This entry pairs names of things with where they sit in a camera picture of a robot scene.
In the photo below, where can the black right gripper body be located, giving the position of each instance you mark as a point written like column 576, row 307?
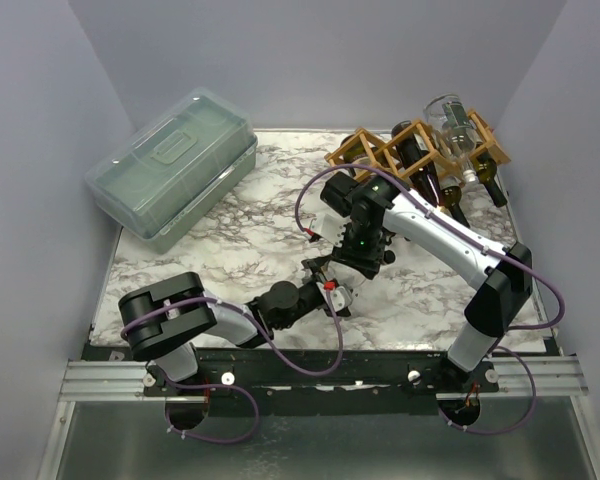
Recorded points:
column 362, row 257

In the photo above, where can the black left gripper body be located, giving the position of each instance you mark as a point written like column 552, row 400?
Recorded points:
column 310, row 292

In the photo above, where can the clear glass bottle blue cap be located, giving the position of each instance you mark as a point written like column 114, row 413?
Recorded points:
column 447, row 116

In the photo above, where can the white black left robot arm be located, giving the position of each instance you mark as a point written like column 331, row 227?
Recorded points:
column 160, row 320

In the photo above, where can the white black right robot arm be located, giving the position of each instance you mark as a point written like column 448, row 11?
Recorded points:
column 499, row 275

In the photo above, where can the green bottle Italia label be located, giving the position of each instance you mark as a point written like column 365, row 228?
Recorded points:
column 356, row 155

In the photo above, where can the wooden wine rack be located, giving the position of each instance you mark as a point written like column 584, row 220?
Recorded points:
column 384, row 155

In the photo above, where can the dark red wine bottle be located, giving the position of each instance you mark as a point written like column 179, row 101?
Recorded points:
column 425, row 180

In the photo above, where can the green wine bottle far right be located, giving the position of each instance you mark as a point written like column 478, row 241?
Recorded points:
column 486, row 170

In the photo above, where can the green plastic toolbox clear lid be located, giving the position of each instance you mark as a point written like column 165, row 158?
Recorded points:
column 176, row 169

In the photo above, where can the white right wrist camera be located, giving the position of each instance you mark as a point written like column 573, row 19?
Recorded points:
column 327, row 227

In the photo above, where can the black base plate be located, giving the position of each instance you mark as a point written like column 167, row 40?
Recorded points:
column 234, row 383

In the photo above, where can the aluminium rail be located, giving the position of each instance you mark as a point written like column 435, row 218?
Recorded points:
column 124, row 381

